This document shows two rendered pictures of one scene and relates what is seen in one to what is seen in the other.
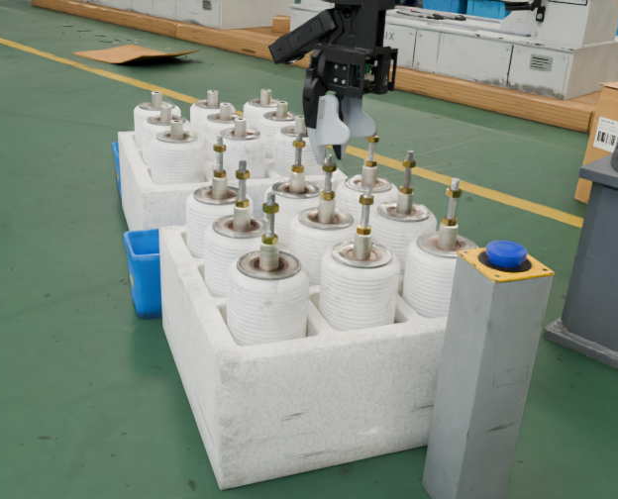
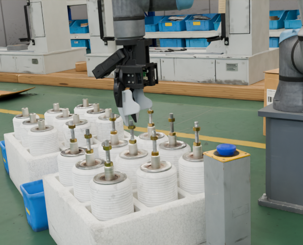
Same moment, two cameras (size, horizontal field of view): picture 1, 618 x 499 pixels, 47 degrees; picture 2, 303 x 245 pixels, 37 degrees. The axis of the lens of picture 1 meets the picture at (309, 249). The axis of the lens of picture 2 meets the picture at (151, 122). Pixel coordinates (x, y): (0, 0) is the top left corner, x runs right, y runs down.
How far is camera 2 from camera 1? 0.23 m
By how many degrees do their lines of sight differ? 12
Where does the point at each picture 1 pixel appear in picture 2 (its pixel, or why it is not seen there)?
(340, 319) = (150, 201)
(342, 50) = (130, 67)
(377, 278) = (166, 176)
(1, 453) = not seen: outside the picture
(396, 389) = (185, 234)
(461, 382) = (216, 218)
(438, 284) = (197, 176)
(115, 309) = (19, 229)
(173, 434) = not seen: outside the picture
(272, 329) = (117, 210)
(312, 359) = (140, 222)
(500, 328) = (230, 185)
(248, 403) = not seen: outside the picture
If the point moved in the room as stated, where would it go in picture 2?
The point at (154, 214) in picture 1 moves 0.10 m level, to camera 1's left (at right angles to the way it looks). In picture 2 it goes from (35, 172) to (2, 175)
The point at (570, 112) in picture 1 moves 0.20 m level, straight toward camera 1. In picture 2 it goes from (253, 91) to (253, 97)
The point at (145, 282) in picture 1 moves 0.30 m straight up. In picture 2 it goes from (36, 209) to (23, 108)
